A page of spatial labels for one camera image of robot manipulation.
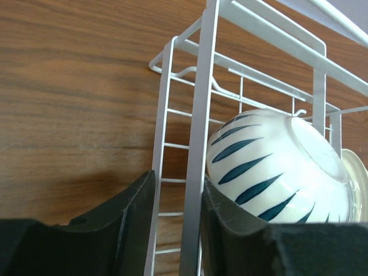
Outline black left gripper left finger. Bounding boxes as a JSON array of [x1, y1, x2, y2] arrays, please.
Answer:
[[1, 171, 156, 275]]

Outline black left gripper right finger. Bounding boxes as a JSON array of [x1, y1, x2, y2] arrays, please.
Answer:
[[201, 178, 367, 275]]

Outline white bowl with blue dashes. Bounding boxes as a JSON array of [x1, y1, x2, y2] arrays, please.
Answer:
[[206, 109, 357, 224]]

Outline cream plate with blue swirl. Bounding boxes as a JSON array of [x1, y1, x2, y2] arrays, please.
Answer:
[[342, 148, 367, 223]]

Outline white wire dish rack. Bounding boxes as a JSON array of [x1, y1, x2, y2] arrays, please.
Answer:
[[144, 1, 367, 275]]

